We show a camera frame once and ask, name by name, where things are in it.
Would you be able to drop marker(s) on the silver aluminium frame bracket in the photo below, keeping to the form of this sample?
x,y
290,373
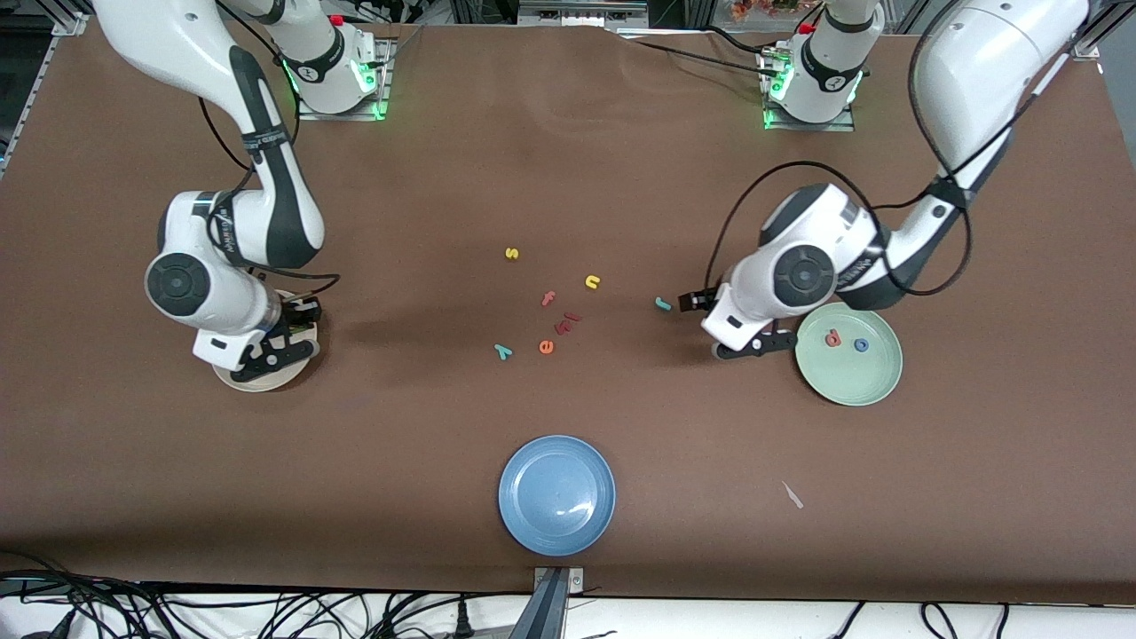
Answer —
x,y
581,11

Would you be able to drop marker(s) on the brown table cover sheet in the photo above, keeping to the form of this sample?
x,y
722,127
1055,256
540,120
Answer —
x,y
177,488

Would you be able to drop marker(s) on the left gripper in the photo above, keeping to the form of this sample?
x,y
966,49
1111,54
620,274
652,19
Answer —
x,y
698,301

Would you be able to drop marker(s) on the orange artificial flowers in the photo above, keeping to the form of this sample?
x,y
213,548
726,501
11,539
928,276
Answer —
x,y
772,9

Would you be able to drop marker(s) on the aluminium corner profile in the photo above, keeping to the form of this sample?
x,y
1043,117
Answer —
x,y
71,19
1090,46

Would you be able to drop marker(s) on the light green round plate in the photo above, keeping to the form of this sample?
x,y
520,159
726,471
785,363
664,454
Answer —
x,y
848,382

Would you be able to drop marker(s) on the blue round plate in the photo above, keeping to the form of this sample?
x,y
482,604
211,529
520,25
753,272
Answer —
x,y
555,497

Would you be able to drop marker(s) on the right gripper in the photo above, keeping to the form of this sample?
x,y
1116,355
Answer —
x,y
295,319

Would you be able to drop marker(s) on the beige brown round plate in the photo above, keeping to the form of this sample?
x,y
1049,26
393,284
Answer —
x,y
275,380

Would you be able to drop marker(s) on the grey metal camera mount bracket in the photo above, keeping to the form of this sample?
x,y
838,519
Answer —
x,y
557,581

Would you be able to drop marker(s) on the small white paper scrap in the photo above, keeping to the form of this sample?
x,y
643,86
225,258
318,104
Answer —
x,y
792,494

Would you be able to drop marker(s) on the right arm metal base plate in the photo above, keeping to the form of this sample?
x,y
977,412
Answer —
x,y
382,89

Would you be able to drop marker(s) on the black power plug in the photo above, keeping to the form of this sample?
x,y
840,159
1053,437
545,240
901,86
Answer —
x,y
462,621

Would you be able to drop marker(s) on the teal foam letter y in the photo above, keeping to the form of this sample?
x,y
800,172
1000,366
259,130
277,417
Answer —
x,y
503,351

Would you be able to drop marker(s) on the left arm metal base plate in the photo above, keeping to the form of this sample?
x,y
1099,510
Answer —
x,y
848,124

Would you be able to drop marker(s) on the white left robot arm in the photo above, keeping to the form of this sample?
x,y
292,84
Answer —
x,y
976,71

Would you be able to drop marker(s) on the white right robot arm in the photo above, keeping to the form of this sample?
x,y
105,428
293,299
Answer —
x,y
177,44

